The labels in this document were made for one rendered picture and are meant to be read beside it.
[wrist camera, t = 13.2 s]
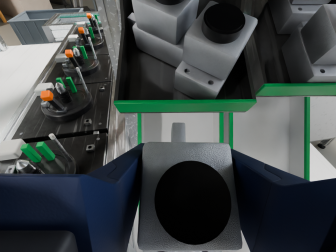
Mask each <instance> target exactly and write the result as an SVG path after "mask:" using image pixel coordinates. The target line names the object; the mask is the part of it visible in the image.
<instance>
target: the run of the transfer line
mask: <svg viewBox="0 0 336 252"><path fill-rule="evenodd" d="M87 13H91V15H93V16H94V19H96V18H95V15H97V18H98V22H99V23H101V19H100V15H99V12H98V11H89V12H69V13H55V14H54V15H53V16H52V17H51V18H50V19H49V20H48V21H47V22H46V23H45V24H44V25H42V26H41V27H42V29H43V31H44V33H45V35H46V37H47V39H48V41H49V43H51V42H62V41H63V40H64V38H65V37H66V35H67V34H68V32H69V31H70V29H71V28H77V23H78V22H85V23H87V24H90V21H89V19H88V18H87Z"/></svg>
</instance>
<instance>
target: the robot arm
mask: <svg viewBox="0 0 336 252"><path fill-rule="evenodd" d="M144 144H145V143H140V144H138V145H137V146H135V147H133V148H132V149H130V150H129V151H127V152H125V153H124V154H122V155H120V156H119V157H117V158H115V159H114V160H112V161H110V162H109V163H107V164H105V165H104V166H102V167H100V168H98V169H96V170H94V171H92V172H90V173H88V174H33V173H0V252H127V248H128V244H129V240H130V236H131V232H132V229H133V225H134V221H135V217H136V213H137V209H138V205H139V201H140V189H141V172H142V155H143V146H144ZM230 150H231V158H232V166H233V174H234V182H235V190H236V198H237V206H238V213H239V221H240V229H241V231H242V234H243V236H244V238H245V241H246V243H247V245H248V248H249V250H250V252H336V178H330V179H323V180H316V181H309V180H306V179H304V178H301V177H299V176H296V175H293V174H291V173H288V172H286V171H283V170H280V169H278V168H276V167H273V166H271V165H269V164H266V163H264V162H262V161H259V160H257V159H255V158H252V157H250V156H248V155H246V154H243V153H241V152H239V151H236V150H234V149H232V148H230Z"/></svg>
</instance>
